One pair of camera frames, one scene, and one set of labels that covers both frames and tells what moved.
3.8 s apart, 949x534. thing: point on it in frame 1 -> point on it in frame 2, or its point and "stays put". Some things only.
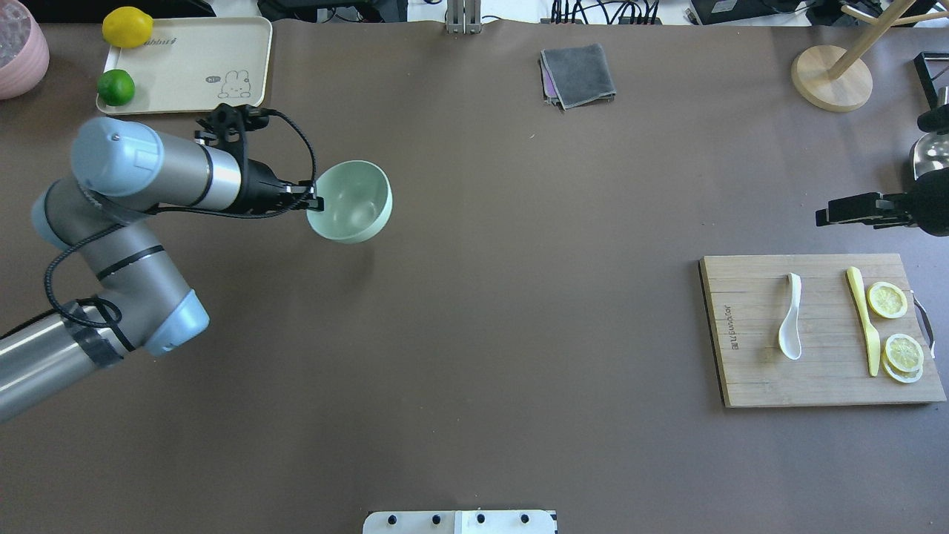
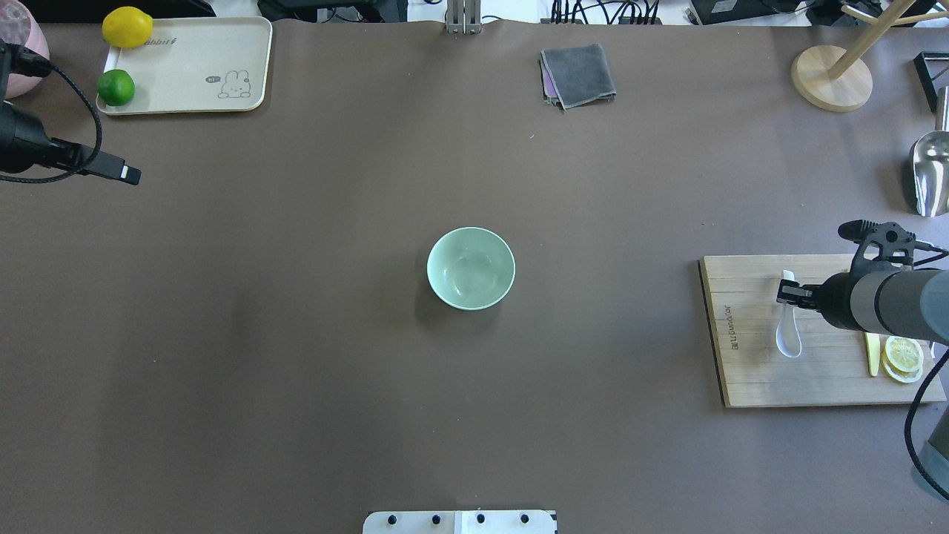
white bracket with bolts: x=460 y=522 stays put
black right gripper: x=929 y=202 -> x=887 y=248
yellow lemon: x=127 y=27 stays put
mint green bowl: x=358 y=200 -> x=471 y=268
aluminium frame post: x=463 y=16 stays put
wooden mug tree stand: x=835 y=79 stays put
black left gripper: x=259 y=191 -> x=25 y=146
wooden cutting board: x=747 y=298 stays put
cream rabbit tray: x=193 y=64 stays put
